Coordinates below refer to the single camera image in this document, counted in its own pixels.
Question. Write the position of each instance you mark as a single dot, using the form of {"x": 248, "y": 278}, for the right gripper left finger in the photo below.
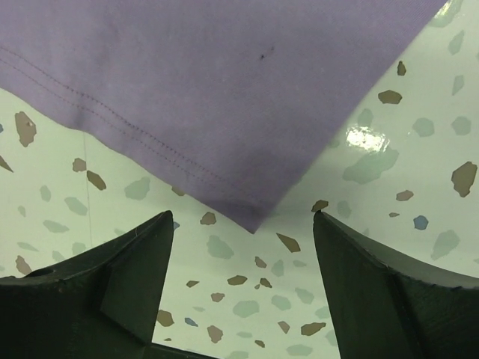
{"x": 101, "y": 303}

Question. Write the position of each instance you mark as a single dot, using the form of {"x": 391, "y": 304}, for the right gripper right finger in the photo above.
{"x": 385, "y": 304}

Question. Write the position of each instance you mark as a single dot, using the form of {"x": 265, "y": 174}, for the lavender t shirt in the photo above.
{"x": 229, "y": 101}

